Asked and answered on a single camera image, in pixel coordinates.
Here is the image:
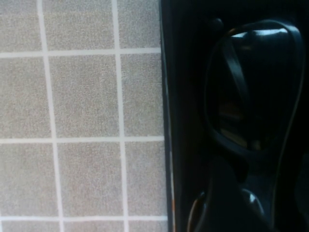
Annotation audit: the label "grey white-grid tablecloth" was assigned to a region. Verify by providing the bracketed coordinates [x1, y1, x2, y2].
[0, 0, 173, 232]

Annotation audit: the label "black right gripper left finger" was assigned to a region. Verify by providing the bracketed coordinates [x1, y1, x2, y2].
[207, 156, 244, 232]

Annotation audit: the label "black framed sunglasses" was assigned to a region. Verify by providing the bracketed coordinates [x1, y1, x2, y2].
[187, 19, 306, 232]

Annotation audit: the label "black folding glasses case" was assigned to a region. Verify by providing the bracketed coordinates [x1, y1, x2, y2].
[158, 0, 309, 232]

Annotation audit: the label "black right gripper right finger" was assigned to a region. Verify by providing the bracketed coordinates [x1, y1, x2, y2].
[296, 154, 309, 219]

